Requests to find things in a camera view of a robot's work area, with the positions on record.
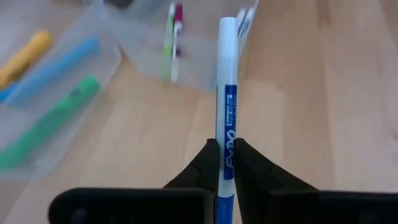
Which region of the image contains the blue highlighter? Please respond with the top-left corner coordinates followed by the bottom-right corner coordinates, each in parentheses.
top-left (0, 37), bottom-right (102, 106)

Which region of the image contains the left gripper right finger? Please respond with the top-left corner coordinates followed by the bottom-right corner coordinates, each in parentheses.
top-left (234, 138), bottom-right (398, 224)

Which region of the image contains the maroon dry-erase marker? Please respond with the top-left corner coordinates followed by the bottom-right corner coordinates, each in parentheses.
top-left (170, 2), bottom-right (184, 83)

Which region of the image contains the green highlighter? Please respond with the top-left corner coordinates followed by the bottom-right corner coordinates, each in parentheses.
top-left (0, 75), bottom-right (101, 172)

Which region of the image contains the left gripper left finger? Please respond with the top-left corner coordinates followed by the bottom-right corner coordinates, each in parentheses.
top-left (48, 139), bottom-right (220, 224)

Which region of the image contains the clear plastic bin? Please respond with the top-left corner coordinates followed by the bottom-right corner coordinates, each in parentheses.
top-left (0, 6), bottom-right (122, 181)
top-left (114, 0), bottom-right (259, 93)

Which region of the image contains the orange-yellow highlighter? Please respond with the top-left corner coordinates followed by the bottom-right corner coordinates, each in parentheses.
top-left (0, 30), bottom-right (53, 90)

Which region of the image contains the blue dry-erase marker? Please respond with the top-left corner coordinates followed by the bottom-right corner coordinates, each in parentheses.
top-left (215, 17), bottom-right (240, 224)
top-left (235, 5), bottom-right (256, 40)

